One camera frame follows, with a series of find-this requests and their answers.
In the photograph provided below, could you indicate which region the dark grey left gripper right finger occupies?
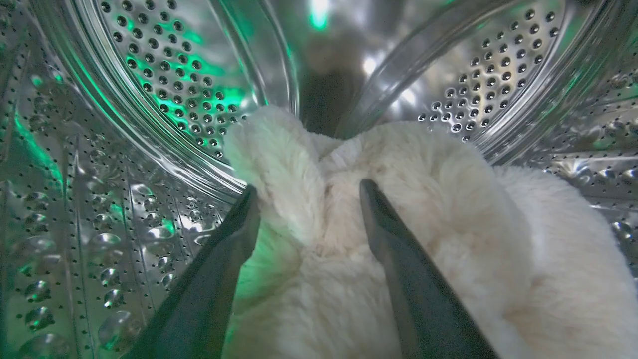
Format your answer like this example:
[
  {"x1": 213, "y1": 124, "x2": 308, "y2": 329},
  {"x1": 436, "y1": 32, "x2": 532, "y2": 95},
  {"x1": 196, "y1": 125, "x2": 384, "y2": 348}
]
[{"x1": 359, "y1": 179, "x2": 500, "y2": 359}]

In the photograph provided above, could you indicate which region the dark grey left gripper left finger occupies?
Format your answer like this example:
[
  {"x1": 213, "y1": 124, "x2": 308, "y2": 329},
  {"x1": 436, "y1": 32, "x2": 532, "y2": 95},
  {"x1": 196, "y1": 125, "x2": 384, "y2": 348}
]
[{"x1": 121, "y1": 184, "x2": 261, "y2": 359}]

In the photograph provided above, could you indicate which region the white fluffy blanket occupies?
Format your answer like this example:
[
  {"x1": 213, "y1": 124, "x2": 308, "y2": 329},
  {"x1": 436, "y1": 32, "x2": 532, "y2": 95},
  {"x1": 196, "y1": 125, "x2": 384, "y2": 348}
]
[{"x1": 220, "y1": 105, "x2": 638, "y2": 359}]

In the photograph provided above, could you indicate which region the stainless steel washing machine drum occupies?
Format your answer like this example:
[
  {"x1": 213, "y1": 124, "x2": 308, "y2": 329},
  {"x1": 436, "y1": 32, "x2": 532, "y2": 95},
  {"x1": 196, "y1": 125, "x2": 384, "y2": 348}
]
[{"x1": 0, "y1": 0, "x2": 638, "y2": 359}]

